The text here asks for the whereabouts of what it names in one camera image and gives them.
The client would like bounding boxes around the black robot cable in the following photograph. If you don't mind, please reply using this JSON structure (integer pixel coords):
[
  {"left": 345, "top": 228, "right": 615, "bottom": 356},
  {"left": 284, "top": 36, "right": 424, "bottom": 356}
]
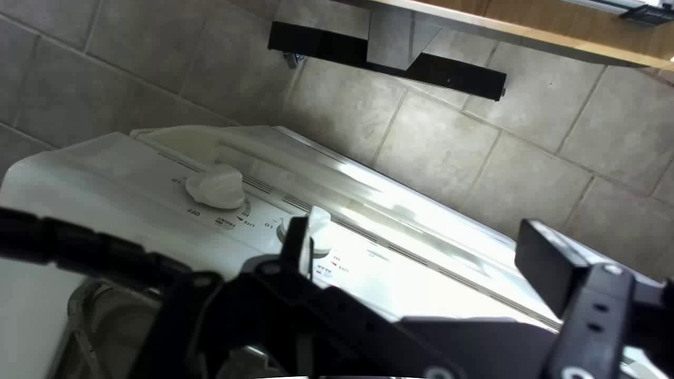
[{"left": 0, "top": 203, "right": 217, "bottom": 285}]

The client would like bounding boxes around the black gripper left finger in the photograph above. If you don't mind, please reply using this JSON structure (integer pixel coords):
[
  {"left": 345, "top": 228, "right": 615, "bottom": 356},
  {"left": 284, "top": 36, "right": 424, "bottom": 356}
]
[{"left": 280, "top": 212, "right": 315, "bottom": 281}]

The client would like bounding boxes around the white gas stove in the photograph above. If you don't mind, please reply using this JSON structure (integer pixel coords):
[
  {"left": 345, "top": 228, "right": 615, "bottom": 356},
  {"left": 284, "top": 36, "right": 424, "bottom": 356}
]
[{"left": 0, "top": 123, "right": 674, "bottom": 379}]

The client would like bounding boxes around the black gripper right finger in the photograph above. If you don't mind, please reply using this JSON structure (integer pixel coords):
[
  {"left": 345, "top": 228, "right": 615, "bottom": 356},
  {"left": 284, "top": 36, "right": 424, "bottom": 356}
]
[{"left": 513, "top": 216, "right": 637, "bottom": 379}]

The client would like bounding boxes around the white stove knob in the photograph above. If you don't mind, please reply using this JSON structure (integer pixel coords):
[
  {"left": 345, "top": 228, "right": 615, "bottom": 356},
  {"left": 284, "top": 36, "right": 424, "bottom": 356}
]
[
  {"left": 183, "top": 162, "right": 248, "bottom": 210},
  {"left": 275, "top": 203, "right": 335, "bottom": 259}
]

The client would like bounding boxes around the white table with black leg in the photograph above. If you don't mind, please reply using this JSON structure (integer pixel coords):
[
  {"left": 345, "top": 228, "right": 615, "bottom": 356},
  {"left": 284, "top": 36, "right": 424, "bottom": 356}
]
[{"left": 264, "top": 3, "right": 509, "bottom": 102}]

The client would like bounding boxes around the wooden crate with metal rails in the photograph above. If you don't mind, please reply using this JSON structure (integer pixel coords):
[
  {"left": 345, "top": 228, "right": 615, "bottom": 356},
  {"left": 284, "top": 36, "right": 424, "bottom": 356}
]
[{"left": 365, "top": 0, "right": 674, "bottom": 73}]

